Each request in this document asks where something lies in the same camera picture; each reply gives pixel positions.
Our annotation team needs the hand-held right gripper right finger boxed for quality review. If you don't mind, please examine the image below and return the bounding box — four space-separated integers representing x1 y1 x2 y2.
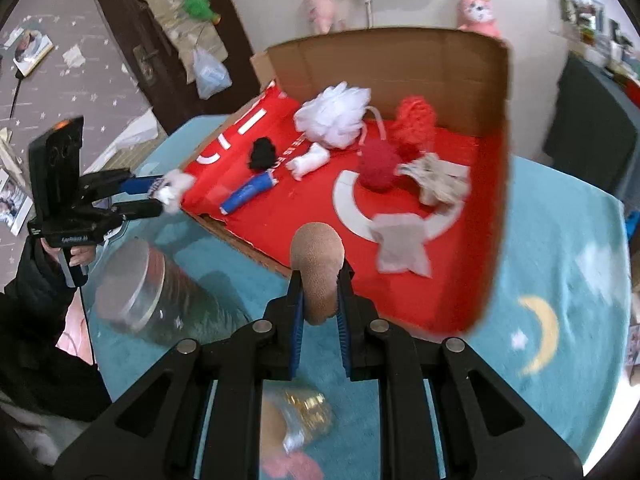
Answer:
337 260 583 480

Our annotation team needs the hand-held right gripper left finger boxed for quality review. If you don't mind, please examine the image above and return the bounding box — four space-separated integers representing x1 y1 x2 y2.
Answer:
52 270 304 480

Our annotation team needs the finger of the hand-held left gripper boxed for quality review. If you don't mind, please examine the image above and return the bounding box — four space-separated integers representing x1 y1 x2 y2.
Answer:
111 199 164 222
82 170 164 197

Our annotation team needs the white fluffy bunny plush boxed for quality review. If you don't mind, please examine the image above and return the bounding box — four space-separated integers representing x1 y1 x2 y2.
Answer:
150 169 196 213

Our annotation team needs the brown powder puff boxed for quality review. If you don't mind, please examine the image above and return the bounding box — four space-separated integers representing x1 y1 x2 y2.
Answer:
290 222 346 326

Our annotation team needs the white gauze sachet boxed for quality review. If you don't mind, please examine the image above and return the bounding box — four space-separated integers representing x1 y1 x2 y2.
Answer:
372 212 433 278

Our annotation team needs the blue tube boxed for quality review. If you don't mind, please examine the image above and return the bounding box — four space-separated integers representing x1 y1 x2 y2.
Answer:
219 170 279 216

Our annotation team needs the black pompom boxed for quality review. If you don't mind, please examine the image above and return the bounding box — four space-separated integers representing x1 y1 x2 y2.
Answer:
247 136 279 172

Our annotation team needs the red knitted pad with label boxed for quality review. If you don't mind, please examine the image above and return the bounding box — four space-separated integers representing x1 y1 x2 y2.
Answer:
357 140 403 192

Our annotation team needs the beige crochet scrunchie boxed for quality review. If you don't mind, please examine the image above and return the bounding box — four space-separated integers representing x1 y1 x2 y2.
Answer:
397 152 472 207

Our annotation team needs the white mesh bath pouf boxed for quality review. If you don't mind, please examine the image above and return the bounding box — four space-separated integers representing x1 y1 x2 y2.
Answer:
294 82 388 150

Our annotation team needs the orange mesh bath pouf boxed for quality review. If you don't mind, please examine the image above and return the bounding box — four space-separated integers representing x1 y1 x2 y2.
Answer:
389 96 437 157

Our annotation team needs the cardboard box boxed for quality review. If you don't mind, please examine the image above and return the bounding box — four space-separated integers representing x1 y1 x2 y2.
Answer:
180 27 513 336

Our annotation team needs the person's left forearm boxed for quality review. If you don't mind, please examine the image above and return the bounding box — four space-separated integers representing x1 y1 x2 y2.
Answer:
0 240 113 423

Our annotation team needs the person's left hand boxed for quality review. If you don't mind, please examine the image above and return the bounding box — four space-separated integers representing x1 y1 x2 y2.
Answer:
40 237 99 275

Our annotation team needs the small clear plastic jar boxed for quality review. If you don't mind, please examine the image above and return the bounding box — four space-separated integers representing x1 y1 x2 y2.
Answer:
260 387 335 456

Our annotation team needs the large glass jar metal lid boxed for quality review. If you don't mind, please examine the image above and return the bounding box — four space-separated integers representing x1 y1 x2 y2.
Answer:
94 239 251 350

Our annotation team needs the photo book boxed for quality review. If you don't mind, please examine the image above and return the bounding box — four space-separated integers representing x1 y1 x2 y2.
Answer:
12 27 55 78

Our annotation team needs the clear plastic bag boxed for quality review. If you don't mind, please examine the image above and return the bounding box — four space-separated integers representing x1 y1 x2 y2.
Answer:
192 47 233 101

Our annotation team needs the beige hanging door organizer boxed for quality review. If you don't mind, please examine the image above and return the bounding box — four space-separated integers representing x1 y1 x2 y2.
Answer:
134 0 230 83

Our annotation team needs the dark brown door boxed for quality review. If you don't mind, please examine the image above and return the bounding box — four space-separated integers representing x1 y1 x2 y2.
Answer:
82 0 261 136

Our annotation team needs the green frog toy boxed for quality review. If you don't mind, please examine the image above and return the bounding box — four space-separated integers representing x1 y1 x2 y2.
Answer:
182 0 222 25

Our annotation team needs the teal blanket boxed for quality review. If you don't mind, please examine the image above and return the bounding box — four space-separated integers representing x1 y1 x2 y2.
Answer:
82 115 631 480

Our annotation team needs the pink plush toy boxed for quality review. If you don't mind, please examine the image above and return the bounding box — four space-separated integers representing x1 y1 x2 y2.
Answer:
304 0 347 35

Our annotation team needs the dressing table with grey cloth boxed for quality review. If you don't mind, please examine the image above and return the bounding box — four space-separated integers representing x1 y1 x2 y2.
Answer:
542 55 640 196

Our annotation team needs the pink cat plush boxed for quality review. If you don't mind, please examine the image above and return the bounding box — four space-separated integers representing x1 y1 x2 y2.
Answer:
456 0 502 40

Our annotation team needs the row of cosmetic bottles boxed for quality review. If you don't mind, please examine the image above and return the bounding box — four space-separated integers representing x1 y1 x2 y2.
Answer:
550 0 640 86

